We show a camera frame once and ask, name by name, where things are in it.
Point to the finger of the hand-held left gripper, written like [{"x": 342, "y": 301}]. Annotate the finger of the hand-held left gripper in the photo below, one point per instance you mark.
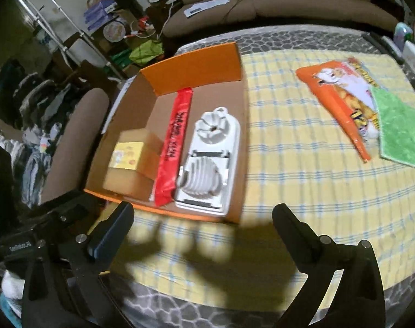
[{"x": 70, "y": 211}]

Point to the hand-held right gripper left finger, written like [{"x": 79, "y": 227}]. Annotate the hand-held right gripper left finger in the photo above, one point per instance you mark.
[{"x": 98, "y": 247}]

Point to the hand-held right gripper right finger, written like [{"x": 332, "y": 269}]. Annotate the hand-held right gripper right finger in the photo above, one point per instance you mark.
[{"x": 296, "y": 235}]

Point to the small brown cardboard box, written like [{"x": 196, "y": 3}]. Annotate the small brown cardboard box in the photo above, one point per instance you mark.
[{"x": 128, "y": 157}]

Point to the white egg slicer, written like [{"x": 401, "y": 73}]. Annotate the white egg slicer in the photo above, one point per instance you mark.
[{"x": 210, "y": 164}]

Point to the long red packet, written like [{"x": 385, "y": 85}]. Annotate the long red packet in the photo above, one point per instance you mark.
[{"x": 173, "y": 136}]

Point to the orange cardboard box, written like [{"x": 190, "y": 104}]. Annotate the orange cardboard box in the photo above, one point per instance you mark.
[{"x": 193, "y": 65}]

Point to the yellow checked tablecloth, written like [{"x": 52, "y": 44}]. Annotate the yellow checked tablecloth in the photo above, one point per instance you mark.
[{"x": 296, "y": 184}]

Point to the brown padded chair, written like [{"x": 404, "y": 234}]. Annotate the brown padded chair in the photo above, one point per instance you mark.
[{"x": 77, "y": 136}]

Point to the pile of clothes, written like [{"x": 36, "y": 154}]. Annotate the pile of clothes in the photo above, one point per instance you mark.
[{"x": 33, "y": 109}]

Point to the green textured cloth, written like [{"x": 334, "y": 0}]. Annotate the green textured cloth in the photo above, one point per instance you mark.
[{"x": 398, "y": 126}]

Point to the orange snack bag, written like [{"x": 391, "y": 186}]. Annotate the orange snack bag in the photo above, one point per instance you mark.
[{"x": 330, "y": 88}]

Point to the green bag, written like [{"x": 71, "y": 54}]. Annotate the green bag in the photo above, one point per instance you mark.
[{"x": 146, "y": 51}]

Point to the white pipe rack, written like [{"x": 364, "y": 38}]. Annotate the white pipe rack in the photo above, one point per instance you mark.
[{"x": 81, "y": 35}]

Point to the purple packet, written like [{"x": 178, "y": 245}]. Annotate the purple packet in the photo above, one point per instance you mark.
[{"x": 98, "y": 13}]

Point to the pastel round container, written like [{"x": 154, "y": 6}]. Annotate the pastel round container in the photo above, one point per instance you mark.
[{"x": 403, "y": 31}]

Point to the brown sofa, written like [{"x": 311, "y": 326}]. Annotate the brown sofa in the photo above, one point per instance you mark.
[{"x": 296, "y": 3}]

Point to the white paper sheet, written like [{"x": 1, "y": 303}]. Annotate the white paper sheet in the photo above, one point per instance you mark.
[{"x": 207, "y": 5}]

